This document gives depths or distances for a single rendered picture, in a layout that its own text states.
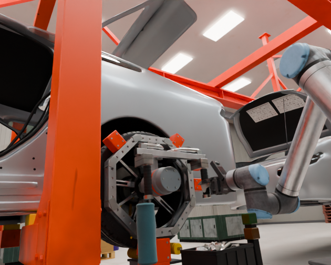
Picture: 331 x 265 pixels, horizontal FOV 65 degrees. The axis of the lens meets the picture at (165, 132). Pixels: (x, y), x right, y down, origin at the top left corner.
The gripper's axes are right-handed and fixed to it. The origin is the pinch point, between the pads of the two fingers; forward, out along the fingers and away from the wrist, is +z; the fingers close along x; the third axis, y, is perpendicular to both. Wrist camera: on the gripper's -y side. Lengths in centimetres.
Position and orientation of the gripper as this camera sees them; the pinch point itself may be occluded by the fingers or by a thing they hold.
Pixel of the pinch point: (202, 182)
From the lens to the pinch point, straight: 138.5
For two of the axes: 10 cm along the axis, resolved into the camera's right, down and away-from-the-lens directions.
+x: 8.3, 1.2, 5.4
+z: -5.5, 3.1, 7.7
